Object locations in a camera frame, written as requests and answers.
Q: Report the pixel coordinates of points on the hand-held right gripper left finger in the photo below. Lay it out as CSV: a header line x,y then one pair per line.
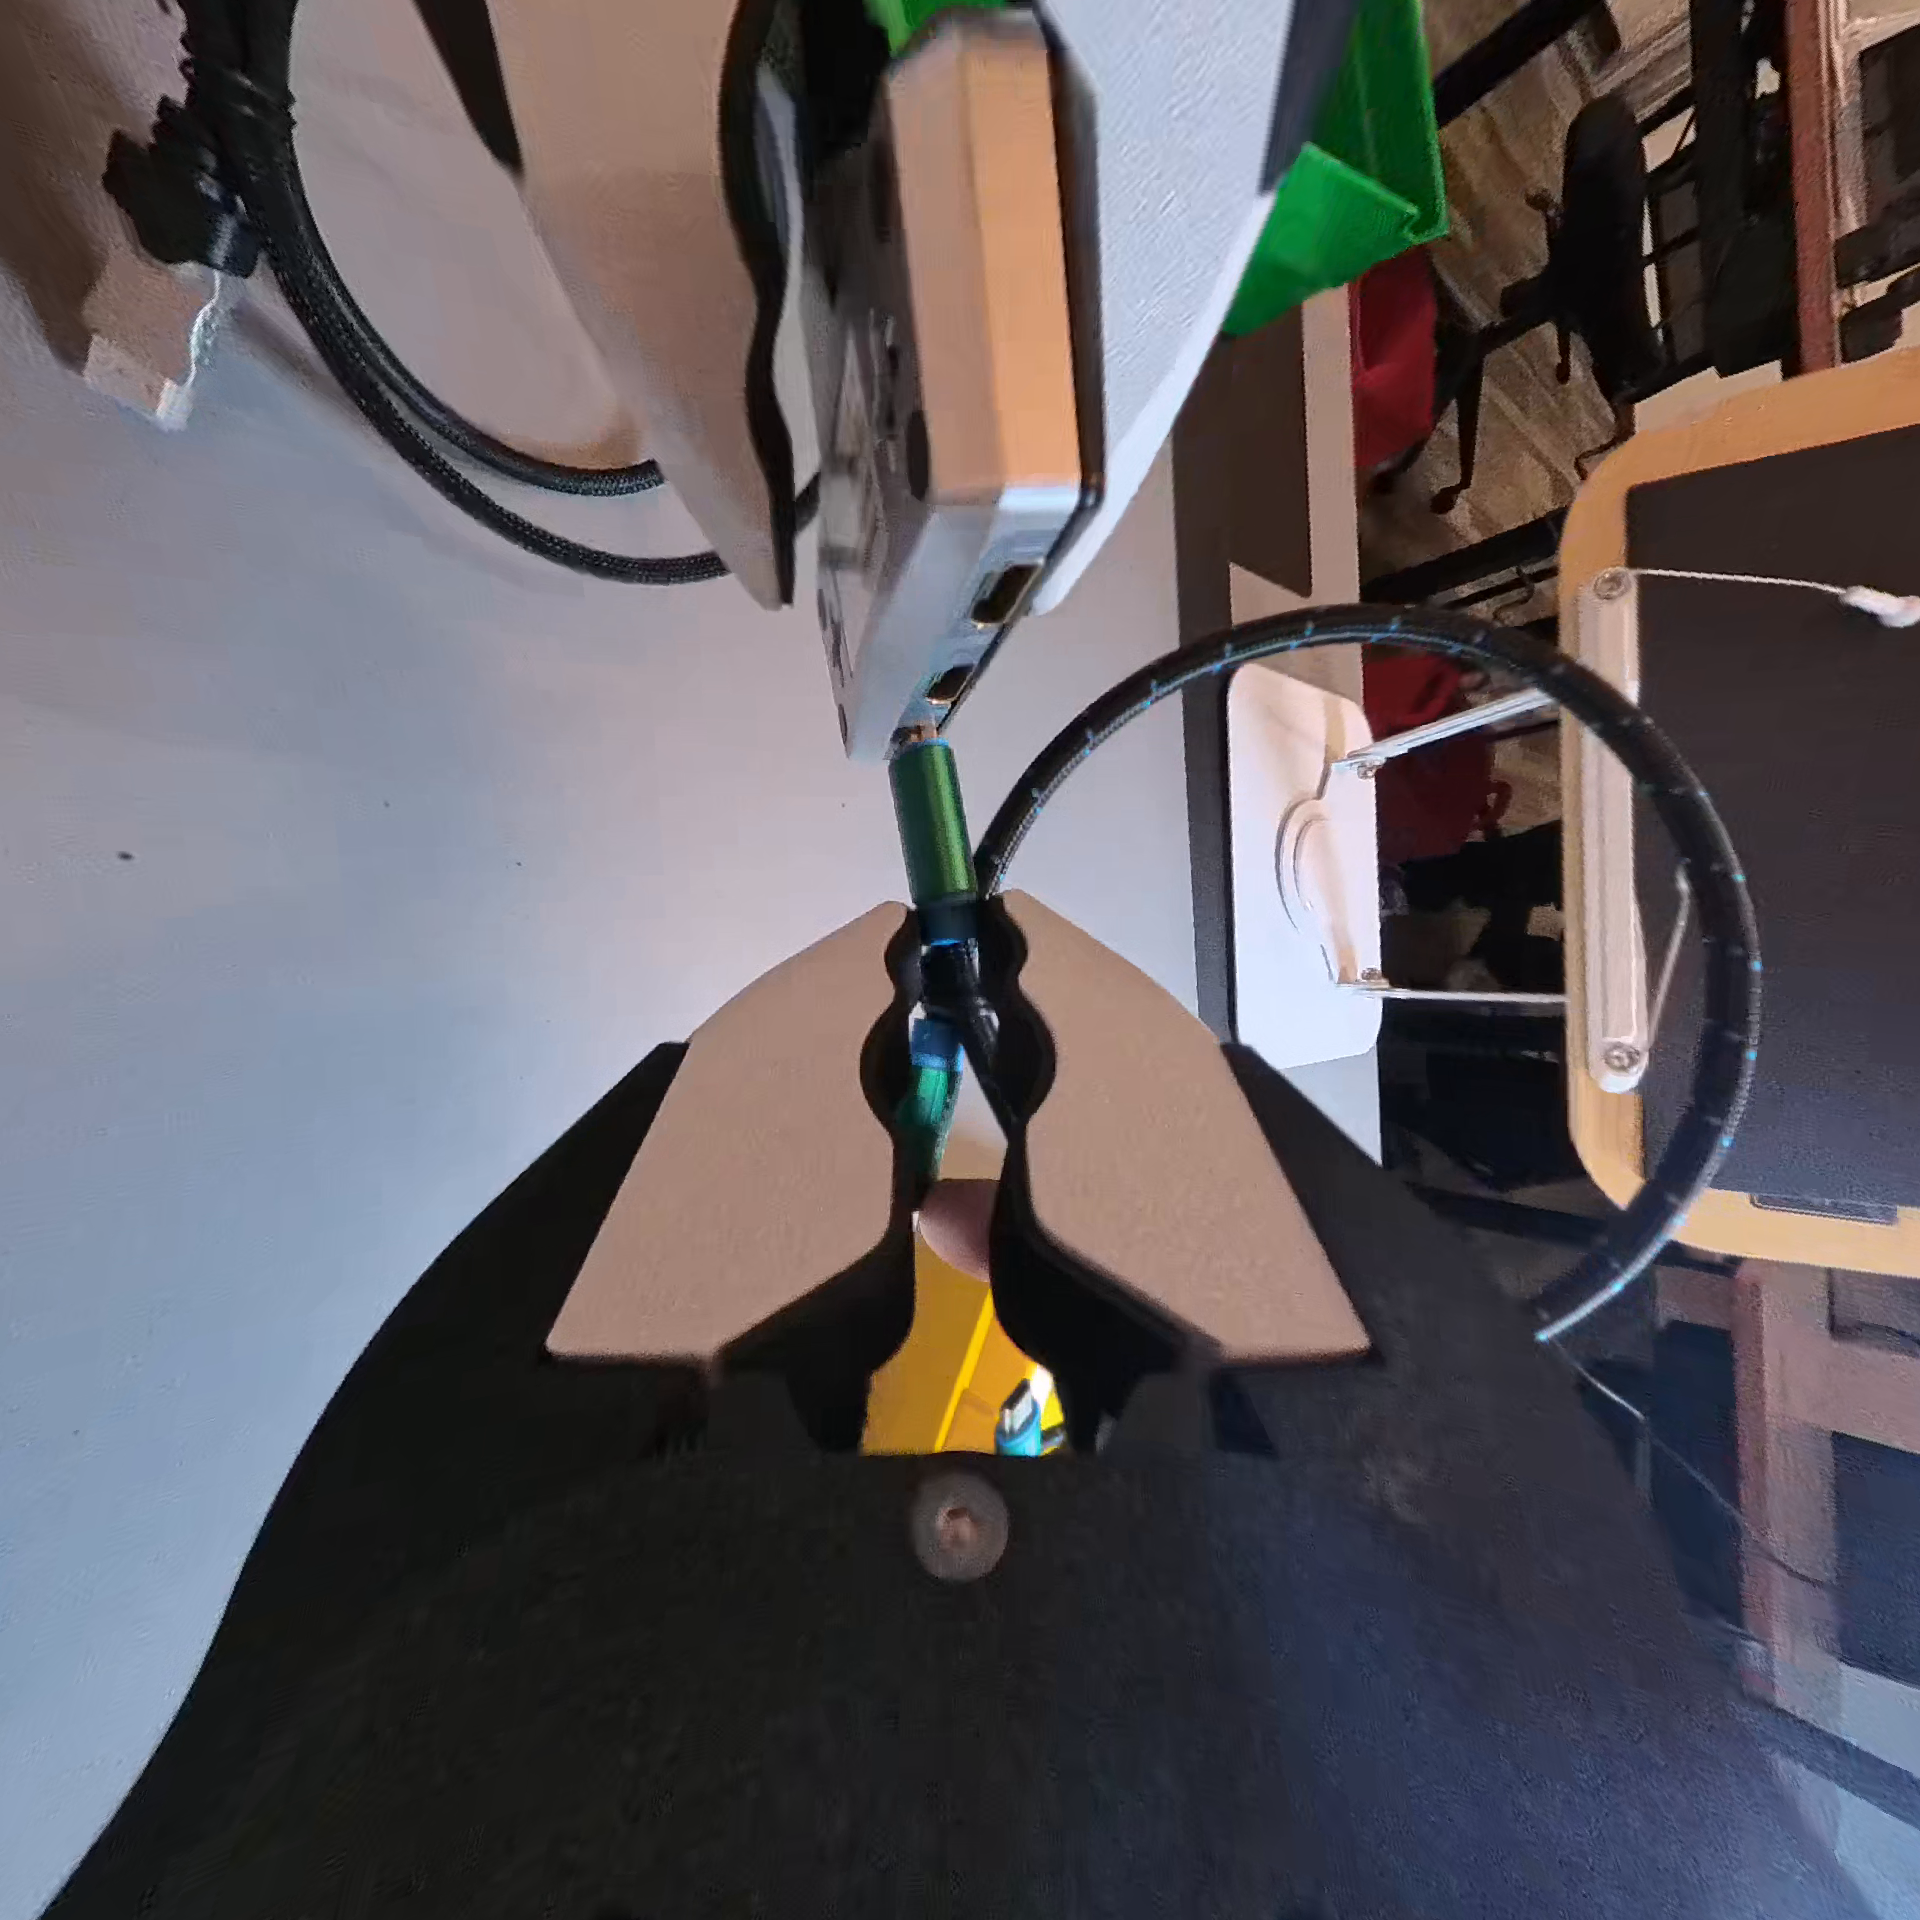
x,y
749,1201

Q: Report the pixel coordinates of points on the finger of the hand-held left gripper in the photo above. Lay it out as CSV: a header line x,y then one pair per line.
x,y
1182,150
645,238

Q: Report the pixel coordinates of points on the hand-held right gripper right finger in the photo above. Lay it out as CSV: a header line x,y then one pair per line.
x,y
1171,1201

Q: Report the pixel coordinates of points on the grey hdmi hub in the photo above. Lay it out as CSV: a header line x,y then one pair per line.
x,y
988,270

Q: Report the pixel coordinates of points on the yellow plastic bin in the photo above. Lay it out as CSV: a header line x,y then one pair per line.
x,y
935,1355

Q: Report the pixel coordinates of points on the green plastic bin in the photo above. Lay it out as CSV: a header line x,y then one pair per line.
x,y
1339,184

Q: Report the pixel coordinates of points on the red bag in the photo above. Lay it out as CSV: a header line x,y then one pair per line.
x,y
1393,361

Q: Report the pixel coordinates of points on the black office chair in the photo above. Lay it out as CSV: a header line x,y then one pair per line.
x,y
1591,238

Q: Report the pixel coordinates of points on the red battery bin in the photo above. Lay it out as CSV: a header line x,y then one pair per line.
x,y
1441,806

